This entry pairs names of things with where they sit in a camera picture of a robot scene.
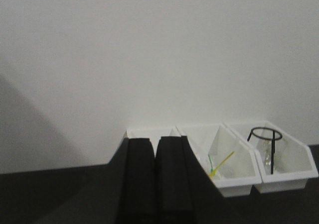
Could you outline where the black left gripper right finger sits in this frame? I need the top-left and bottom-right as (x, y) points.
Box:
(156, 136), (195, 224)

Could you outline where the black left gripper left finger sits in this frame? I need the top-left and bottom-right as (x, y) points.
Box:
(123, 138), (156, 224)

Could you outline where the green plastic stick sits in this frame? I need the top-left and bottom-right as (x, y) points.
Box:
(208, 154), (214, 173)

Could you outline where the left white storage bin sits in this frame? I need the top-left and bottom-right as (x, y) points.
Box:
(126, 127), (179, 140)

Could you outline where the white storage bin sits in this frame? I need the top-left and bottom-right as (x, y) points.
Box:
(225, 120), (319, 194)
(176, 123), (262, 198)
(126, 127), (179, 140)

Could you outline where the middle white storage bin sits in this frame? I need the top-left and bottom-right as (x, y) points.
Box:
(176, 123), (262, 198)

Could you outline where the clear glass flask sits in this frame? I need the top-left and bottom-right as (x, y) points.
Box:
(258, 139), (272, 174)

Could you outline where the right white storage bin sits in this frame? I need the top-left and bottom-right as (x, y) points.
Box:
(225, 120), (319, 194)

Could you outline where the black wire tripod stand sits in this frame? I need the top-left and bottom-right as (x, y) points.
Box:
(247, 126), (283, 175)

